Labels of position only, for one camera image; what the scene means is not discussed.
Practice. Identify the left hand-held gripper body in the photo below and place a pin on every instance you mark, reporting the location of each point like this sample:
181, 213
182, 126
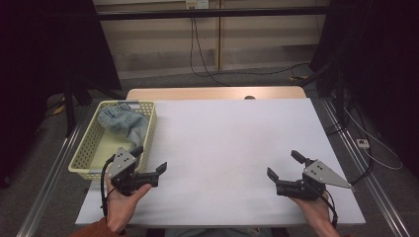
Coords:
122, 162

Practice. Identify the black tripod stand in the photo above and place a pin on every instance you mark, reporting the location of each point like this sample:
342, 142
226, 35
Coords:
69, 108

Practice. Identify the person's right hand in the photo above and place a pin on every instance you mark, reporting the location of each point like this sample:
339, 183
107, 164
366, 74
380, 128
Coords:
314, 210

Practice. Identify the light blue denim jeans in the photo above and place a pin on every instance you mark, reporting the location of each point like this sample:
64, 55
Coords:
123, 123

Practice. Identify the black horizontal bar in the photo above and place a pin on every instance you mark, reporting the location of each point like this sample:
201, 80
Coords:
210, 13

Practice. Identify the person's left hand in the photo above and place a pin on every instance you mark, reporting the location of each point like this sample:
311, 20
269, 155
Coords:
121, 207

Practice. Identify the aluminium floor rail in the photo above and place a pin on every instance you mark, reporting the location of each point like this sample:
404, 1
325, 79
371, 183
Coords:
369, 174
49, 184

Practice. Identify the black curtain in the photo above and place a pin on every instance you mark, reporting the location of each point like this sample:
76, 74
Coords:
42, 65
378, 65

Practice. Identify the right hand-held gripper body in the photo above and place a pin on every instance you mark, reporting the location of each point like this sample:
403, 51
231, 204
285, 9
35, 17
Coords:
320, 174

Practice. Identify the yellow plastic basket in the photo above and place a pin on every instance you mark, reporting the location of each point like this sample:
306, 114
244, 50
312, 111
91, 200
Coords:
86, 144

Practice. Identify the white wall socket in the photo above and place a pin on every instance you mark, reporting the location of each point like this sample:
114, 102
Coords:
197, 3

